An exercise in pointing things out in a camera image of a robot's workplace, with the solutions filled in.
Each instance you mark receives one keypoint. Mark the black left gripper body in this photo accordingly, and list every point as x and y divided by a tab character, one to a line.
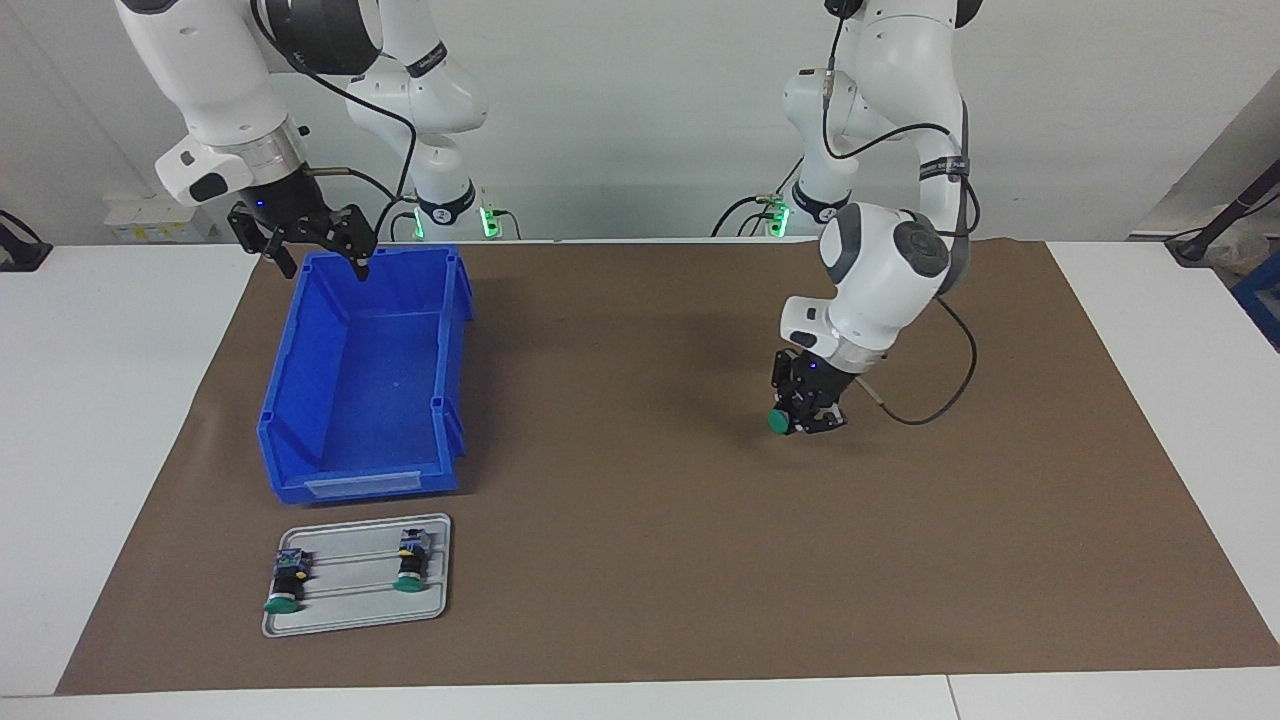
810	375

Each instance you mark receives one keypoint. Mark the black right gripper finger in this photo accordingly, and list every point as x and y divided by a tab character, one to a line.
262	245
362	240

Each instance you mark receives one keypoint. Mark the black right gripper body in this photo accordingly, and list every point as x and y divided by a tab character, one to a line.
285	205

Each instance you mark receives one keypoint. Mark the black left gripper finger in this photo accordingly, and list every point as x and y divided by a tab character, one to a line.
800	412
830	415

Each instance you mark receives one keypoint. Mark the green push button switch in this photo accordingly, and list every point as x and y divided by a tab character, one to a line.
778	422

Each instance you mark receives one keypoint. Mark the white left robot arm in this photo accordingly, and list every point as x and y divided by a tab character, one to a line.
880	280

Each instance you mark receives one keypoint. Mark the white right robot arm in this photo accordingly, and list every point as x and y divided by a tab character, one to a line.
200	60

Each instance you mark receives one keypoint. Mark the green button with grey block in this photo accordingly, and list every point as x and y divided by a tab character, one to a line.
288	580

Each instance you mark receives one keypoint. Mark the white cardboard box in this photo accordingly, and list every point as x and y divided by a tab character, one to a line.
150	222

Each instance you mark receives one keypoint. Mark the blue plastic storage bin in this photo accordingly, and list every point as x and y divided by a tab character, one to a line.
380	380

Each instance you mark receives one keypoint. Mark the brown table mat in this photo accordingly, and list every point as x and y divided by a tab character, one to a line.
650	560

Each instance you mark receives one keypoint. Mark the black table clamp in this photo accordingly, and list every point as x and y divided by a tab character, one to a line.
22	255

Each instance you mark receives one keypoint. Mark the grey metal tray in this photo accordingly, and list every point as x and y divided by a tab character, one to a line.
350	610

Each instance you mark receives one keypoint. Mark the black stand pole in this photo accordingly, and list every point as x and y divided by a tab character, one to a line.
1235	210

